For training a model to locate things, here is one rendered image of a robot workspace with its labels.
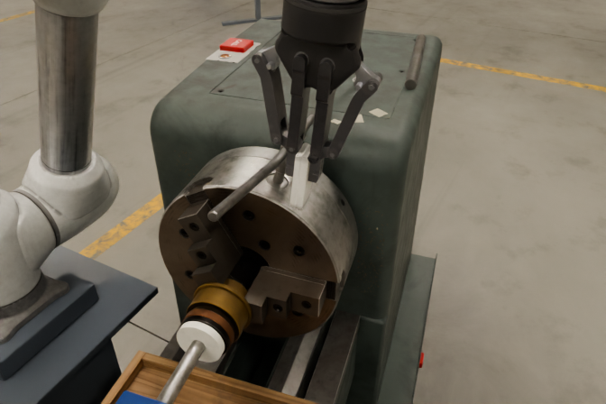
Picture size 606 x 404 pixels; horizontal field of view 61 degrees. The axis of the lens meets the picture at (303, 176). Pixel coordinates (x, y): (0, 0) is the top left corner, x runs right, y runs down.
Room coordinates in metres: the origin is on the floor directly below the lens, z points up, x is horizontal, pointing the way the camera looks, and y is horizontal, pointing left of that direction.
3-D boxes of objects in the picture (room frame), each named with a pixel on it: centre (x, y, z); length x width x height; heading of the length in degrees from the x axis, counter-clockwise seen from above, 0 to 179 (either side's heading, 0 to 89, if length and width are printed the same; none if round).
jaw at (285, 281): (0.56, 0.01, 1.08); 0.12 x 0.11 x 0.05; 72
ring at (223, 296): (0.52, 0.12, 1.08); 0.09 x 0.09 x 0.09; 72
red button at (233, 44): (1.16, 0.15, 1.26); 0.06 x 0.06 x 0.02; 72
